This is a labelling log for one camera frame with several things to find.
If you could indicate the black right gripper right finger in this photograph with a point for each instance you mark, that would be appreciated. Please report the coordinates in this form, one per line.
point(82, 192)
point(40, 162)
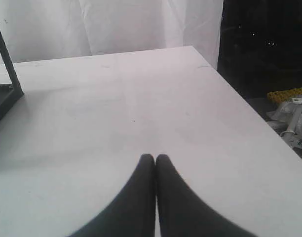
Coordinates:
point(182, 213)

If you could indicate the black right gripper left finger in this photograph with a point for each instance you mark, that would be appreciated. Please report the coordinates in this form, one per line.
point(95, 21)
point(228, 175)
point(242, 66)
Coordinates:
point(132, 212)

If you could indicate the yellow perforated block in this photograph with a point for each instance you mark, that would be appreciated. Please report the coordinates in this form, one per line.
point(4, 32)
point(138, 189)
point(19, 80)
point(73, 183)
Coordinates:
point(281, 96)

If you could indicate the black metal two-tier rack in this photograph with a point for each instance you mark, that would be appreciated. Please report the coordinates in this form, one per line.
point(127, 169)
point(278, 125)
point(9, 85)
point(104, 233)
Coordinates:
point(12, 92)

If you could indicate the white metal bracket parts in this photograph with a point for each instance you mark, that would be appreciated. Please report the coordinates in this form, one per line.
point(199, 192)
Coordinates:
point(289, 113)

